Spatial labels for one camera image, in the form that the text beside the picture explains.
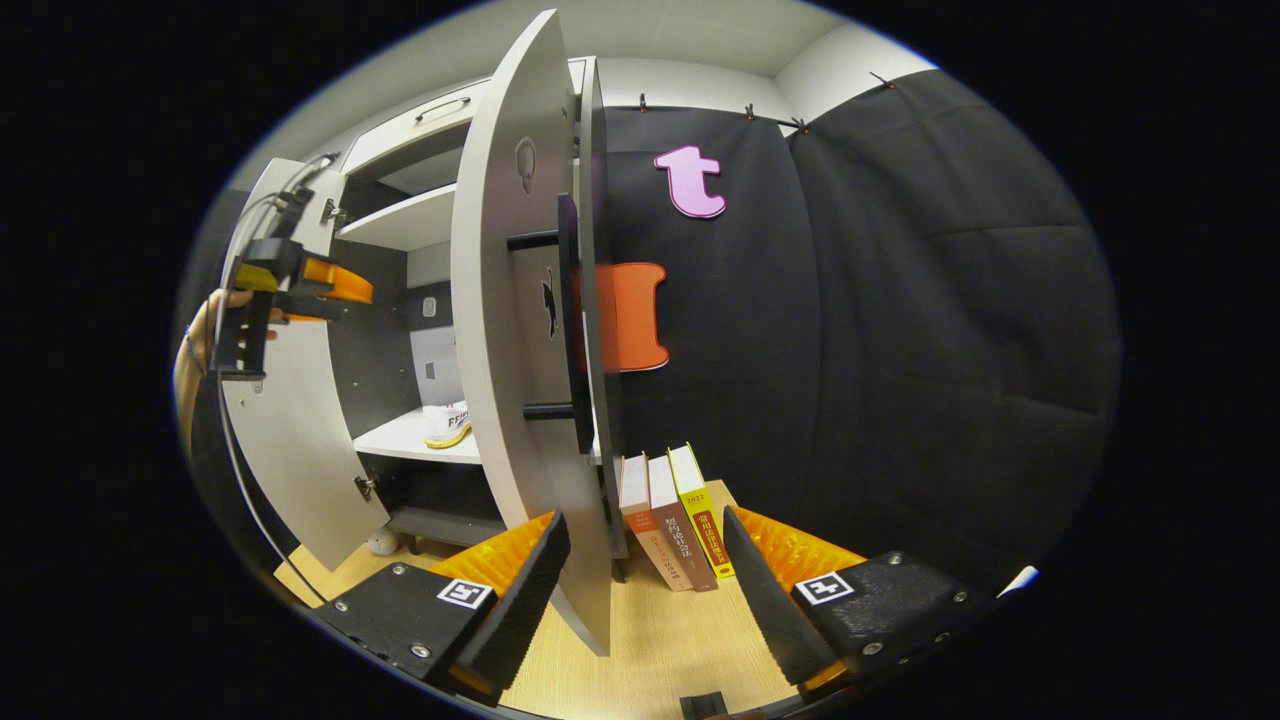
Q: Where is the white canvas shoe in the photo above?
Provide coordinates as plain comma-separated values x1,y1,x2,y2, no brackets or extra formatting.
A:
421,400,473,450

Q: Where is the black backdrop cloth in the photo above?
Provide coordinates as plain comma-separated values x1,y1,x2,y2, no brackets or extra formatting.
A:
600,68,1123,591

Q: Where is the white shoe cabinet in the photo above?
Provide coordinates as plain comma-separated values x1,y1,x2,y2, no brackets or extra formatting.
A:
335,55,629,586

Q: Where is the yellow book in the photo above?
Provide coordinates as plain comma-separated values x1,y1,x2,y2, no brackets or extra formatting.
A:
667,443,736,580

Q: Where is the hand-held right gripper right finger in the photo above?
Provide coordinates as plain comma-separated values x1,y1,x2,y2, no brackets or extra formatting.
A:
722,505,996,701

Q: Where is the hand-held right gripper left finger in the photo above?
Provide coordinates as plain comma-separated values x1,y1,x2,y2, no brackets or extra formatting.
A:
315,510,571,709

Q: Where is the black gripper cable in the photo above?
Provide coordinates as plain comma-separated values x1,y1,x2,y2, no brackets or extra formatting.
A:
212,152,341,607

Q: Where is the white shoe cabinet door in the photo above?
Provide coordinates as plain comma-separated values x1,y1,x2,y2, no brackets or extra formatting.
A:
218,157,393,571
450,10,613,658

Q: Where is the white cabinet shelf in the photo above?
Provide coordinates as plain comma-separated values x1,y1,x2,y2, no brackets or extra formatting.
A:
335,183,459,253

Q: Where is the pale orange-spined book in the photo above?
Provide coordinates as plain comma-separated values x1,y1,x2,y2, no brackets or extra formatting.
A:
617,455,693,593

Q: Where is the white cabinet drawer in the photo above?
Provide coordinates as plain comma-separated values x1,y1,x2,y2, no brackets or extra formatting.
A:
338,78,493,183

